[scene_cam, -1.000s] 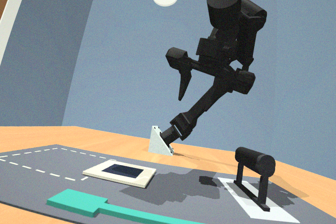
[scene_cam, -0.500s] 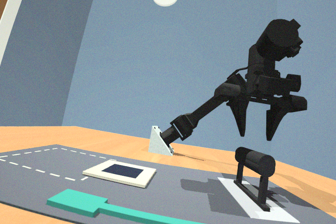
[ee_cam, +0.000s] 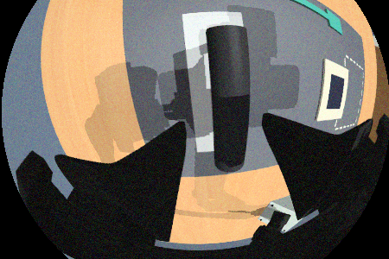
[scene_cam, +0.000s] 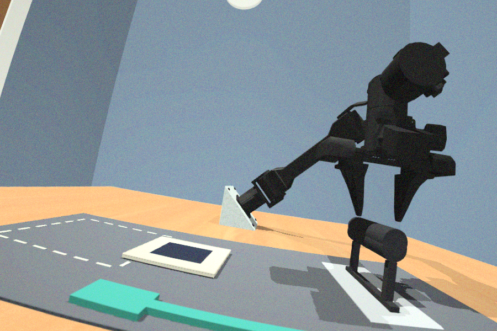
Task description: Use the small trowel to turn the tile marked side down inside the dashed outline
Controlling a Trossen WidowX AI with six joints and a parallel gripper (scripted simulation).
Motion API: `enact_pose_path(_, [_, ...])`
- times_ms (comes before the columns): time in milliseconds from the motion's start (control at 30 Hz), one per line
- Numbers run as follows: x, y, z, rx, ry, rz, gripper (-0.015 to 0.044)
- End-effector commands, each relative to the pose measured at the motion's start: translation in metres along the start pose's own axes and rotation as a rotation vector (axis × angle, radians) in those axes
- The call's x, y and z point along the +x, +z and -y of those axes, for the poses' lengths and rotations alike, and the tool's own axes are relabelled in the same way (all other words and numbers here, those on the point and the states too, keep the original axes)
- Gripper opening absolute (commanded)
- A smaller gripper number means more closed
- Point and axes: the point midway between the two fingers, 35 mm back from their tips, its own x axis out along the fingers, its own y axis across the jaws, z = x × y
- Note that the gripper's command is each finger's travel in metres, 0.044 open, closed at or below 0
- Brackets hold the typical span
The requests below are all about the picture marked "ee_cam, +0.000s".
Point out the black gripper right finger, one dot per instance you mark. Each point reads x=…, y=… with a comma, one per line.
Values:
x=310, y=160

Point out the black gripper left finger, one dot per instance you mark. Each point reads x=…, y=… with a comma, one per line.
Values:
x=144, y=184

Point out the cream square tile with dark top patch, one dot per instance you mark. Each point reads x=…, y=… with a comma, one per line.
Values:
x=334, y=90

